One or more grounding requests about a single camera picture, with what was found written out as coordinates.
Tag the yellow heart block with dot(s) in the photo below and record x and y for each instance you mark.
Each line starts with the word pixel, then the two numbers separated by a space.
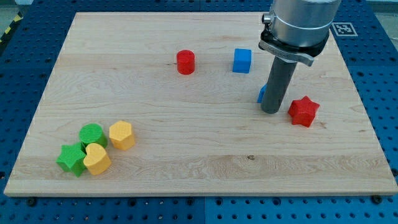
pixel 97 160

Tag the wooden board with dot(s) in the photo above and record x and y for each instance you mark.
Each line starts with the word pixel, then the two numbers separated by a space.
pixel 198 134

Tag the black silver tool clamp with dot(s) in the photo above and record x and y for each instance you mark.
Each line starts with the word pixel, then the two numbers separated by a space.
pixel 288 52

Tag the green cylinder block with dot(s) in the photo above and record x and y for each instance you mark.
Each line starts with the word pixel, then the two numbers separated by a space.
pixel 93 133

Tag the white fiducial marker tag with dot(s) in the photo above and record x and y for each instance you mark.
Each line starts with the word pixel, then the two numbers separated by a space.
pixel 344 29

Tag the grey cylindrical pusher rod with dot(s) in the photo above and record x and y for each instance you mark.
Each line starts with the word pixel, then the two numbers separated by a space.
pixel 277 84

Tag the blue block behind rod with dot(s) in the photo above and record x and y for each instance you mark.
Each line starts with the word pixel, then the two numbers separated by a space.
pixel 261 93

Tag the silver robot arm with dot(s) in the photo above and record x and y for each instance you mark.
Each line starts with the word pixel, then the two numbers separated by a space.
pixel 295 31

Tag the red cylinder block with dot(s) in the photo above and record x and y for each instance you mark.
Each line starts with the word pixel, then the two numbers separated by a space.
pixel 185 62

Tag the yellow hexagon block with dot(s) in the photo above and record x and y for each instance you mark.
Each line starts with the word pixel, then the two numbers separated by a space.
pixel 122 135

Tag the blue cube block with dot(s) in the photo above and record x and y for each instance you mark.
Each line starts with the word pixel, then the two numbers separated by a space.
pixel 242 60

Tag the red star block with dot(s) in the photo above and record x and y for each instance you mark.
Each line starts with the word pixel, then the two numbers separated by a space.
pixel 303 111

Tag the green star block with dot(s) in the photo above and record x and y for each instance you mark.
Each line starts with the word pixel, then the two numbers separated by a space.
pixel 71 158

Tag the black yellow hazard tape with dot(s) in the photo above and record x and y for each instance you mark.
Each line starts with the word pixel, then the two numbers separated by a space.
pixel 10 30

